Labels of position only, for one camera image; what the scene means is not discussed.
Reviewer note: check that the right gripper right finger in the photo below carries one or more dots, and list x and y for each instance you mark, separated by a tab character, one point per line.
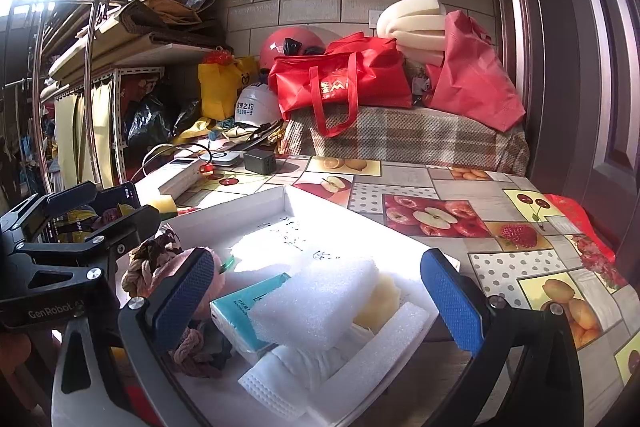
546	389

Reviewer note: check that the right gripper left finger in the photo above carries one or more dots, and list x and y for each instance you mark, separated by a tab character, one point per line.
148	328

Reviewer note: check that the brown knitted rope toy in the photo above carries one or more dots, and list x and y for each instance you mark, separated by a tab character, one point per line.
201	351

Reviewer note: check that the blue tissue pack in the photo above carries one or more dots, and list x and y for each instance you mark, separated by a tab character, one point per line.
230	315

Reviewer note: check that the white foam block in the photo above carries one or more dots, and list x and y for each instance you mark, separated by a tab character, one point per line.
315	307

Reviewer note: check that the pink fluffy plush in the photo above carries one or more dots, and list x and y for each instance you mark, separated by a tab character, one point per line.
200	280

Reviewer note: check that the white towel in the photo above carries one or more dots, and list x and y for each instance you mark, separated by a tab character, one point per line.
285	378

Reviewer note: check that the person's left hand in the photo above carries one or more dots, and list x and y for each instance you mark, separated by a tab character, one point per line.
14	351

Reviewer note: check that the smartphone with video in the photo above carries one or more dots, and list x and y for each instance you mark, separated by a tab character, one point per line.
123	194

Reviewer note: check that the green yellow scouring sponge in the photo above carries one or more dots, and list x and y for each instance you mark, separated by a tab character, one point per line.
165	205

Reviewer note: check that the white book stack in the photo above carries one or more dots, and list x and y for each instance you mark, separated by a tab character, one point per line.
172	179

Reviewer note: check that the fruit print tablecloth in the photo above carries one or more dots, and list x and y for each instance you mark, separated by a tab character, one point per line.
504	233

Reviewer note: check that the black plastic bag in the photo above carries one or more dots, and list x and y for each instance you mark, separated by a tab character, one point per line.
158	119

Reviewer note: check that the red plastic bag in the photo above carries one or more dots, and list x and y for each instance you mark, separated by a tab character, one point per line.
595	255

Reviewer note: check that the metal shelf rack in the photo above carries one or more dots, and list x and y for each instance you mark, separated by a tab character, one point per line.
83	86

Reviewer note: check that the white cardboard box tray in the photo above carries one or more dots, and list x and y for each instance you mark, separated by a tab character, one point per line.
284	229

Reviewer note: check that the black charger box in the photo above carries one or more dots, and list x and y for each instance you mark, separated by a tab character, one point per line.
260	161

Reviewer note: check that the yellow shopping bag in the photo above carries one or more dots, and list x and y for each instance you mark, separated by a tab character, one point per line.
222	78

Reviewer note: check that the white helmet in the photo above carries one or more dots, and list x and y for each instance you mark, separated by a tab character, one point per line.
257	105

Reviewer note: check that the plaid cloth covered bench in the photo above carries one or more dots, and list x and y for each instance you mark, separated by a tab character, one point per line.
414	136

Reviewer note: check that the pink helmet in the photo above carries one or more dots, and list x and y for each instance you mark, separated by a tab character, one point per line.
289	41

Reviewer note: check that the red paper bag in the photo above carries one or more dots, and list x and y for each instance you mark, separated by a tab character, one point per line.
472	81

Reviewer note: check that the red tote bag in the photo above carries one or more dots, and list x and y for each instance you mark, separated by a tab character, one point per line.
355	70

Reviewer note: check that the cream foam roll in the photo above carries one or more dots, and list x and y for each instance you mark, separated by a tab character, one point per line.
418	26

